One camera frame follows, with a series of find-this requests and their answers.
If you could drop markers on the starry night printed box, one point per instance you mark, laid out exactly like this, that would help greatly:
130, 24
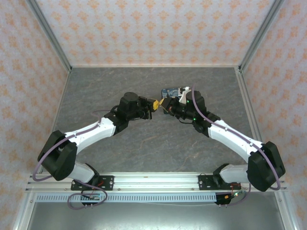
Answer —
171, 93

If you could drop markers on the small controller circuit board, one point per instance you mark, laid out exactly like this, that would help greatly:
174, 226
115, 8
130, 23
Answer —
92, 196
236, 194

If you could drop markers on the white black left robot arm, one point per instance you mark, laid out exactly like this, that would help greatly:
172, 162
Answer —
96, 129

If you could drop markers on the grey steel base plate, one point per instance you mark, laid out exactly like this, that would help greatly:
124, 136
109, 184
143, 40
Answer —
156, 216

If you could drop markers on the thin aluminium wall rail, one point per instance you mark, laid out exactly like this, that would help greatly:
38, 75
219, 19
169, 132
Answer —
153, 65

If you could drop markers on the aluminium base rail beam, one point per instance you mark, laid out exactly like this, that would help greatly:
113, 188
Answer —
156, 182

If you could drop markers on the aluminium corner post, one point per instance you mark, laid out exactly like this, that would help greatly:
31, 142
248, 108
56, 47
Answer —
49, 36
260, 36

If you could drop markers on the aluminium side floor rail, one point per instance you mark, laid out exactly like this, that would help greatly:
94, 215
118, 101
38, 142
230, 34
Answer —
249, 107

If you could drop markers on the aluminium lower frame post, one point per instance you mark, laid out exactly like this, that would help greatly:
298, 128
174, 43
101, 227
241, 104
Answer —
286, 210
24, 210

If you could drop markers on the grey metal side strip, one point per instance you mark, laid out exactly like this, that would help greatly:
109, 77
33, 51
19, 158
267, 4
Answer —
57, 119

